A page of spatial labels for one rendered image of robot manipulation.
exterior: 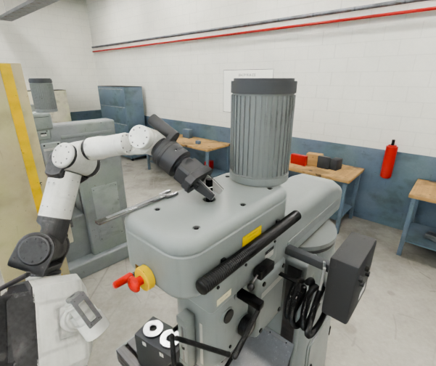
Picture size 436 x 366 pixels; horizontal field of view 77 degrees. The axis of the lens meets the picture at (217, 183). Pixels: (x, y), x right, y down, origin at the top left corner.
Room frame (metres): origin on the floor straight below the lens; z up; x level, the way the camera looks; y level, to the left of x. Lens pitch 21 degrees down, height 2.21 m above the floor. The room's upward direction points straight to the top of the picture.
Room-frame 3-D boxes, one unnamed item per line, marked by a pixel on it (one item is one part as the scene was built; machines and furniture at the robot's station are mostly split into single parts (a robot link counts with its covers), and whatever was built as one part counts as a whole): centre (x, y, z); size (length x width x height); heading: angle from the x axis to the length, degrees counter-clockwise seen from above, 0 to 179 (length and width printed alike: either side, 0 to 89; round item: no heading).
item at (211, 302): (0.74, -0.01, 1.68); 0.34 x 0.24 x 0.10; 139
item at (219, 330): (0.71, 0.02, 1.47); 0.21 x 0.19 x 0.32; 49
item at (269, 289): (0.86, -0.11, 1.47); 0.24 x 0.19 x 0.26; 49
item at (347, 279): (0.72, -0.43, 1.62); 0.20 x 0.09 x 0.21; 139
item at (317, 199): (1.09, -0.31, 1.66); 0.80 x 0.23 x 0.20; 139
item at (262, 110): (0.90, -0.14, 2.05); 0.20 x 0.20 x 0.32
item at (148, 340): (0.91, 0.25, 1.05); 0.22 x 0.12 x 0.20; 59
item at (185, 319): (0.63, 0.10, 1.45); 0.04 x 0.04 x 0.21; 49
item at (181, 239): (0.72, 0.01, 1.81); 0.47 x 0.26 x 0.16; 139
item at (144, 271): (0.54, 0.18, 1.76); 0.06 x 0.02 x 0.06; 49
